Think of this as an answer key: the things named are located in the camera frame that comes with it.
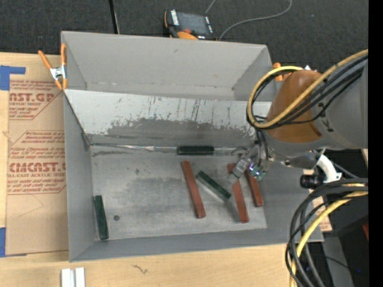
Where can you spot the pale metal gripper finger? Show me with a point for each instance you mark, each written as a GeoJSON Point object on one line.
{"type": "Point", "coordinates": [241, 166]}

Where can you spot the red-brown flat block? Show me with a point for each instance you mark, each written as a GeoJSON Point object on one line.
{"type": "Point", "coordinates": [255, 191]}
{"type": "Point", "coordinates": [193, 190]}
{"type": "Point", "coordinates": [241, 202]}

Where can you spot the dark green flat block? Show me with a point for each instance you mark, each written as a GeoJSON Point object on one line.
{"type": "Point", "coordinates": [214, 186]}
{"type": "Point", "coordinates": [101, 217]}
{"type": "Point", "coordinates": [195, 150]}

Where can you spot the grey metal bin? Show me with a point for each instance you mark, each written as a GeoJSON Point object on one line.
{"type": "Point", "coordinates": [155, 190]}

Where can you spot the brown cardboard board red print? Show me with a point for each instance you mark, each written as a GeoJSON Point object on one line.
{"type": "Point", "coordinates": [33, 148]}

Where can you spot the black cylinder on white bracket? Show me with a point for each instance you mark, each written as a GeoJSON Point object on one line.
{"type": "Point", "coordinates": [311, 180]}

